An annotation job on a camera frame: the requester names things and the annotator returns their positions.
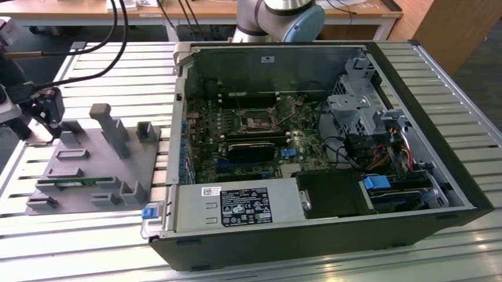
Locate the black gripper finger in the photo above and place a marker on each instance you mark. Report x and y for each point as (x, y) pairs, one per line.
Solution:
(19, 127)
(52, 108)

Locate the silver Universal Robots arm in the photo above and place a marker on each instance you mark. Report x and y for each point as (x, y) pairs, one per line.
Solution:
(255, 17)

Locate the black RAM slot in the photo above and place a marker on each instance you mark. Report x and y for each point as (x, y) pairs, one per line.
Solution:
(251, 96)
(255, 140)
(255, 135)
(253, 103)

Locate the CPU socket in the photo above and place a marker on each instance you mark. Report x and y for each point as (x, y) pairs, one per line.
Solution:
(257, 120)

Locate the black expansion slot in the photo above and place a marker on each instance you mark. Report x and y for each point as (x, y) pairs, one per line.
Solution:
(237, 177)

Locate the grey plastic parts rack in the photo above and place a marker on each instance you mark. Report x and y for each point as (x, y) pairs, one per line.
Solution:
(98, 147)

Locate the green RAM stick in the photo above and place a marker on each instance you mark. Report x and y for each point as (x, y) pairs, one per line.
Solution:
(98, 179)

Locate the white box on desk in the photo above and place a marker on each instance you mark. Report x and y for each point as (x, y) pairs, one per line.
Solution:
(122, 6)

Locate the blue case latch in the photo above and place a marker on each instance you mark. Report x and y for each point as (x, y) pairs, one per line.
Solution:
(148, 213)

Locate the grey power supply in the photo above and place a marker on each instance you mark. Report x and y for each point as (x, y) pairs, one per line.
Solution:
(189, 211)

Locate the small black graphics card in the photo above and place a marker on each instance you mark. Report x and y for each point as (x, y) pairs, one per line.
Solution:
(251, 152)

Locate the blue board connector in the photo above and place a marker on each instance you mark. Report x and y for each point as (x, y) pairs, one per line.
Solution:
(289, 153)

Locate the silver chipset heatsink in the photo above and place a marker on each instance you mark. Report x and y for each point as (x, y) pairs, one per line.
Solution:
(290, 170)

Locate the green motherboard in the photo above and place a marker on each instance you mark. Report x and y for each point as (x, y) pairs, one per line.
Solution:
(306, 138)

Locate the black open PC case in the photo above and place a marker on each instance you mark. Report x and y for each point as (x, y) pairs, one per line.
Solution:
(274, 249)

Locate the silver metal drive cage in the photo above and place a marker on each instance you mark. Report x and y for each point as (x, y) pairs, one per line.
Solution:
(349, 102)

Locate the black plastic shroud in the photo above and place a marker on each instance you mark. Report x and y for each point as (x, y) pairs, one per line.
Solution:
(333, 194)

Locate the blue disk carrier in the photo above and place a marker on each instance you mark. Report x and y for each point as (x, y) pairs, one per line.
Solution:
(377, 182)

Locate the metal disk bay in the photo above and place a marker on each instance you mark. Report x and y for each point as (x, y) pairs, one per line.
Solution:
(407, 191)

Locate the wooden cabinet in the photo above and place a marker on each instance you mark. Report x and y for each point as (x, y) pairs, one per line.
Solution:
(458, 29)

